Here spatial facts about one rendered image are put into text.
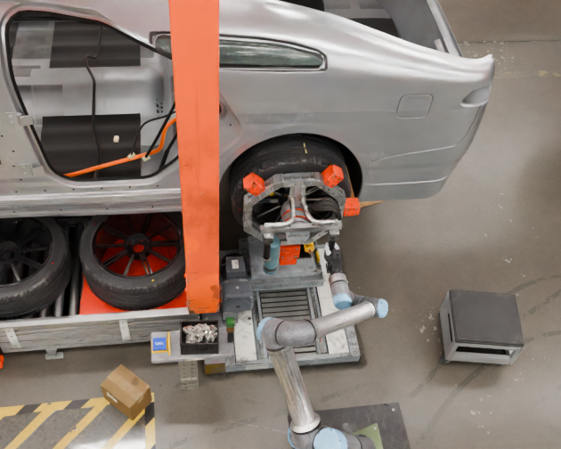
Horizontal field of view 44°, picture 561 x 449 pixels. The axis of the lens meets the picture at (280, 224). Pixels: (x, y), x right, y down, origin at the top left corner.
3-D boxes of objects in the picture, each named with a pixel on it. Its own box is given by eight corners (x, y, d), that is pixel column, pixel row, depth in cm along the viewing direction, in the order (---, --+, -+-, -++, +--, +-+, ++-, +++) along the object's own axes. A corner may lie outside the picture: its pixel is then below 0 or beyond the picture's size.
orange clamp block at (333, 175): (329, 177, 362) (341, 167, 357) (332, 189, 357) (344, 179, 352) (320, 173, 358) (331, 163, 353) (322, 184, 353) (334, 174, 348)
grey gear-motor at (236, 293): (245, 269, 440) (247, 235, 413) (252, 326, 414) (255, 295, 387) (217, 271, 438) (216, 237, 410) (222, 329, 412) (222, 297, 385)
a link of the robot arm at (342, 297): (341, 313, 348) (329, 306, 341) (337, 291, 355) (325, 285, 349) (356, 305, 344) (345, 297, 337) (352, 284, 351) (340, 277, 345)
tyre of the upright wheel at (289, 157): (368, 160, 391) (280, 110, 353) (377, 191, 377) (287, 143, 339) (290, 222, 427) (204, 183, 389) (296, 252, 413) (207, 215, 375)
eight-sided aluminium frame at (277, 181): (335, 233, 400) (348, 169, 357) (337, 242, 396) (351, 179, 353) (241, 239, 392) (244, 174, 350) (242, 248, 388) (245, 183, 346)
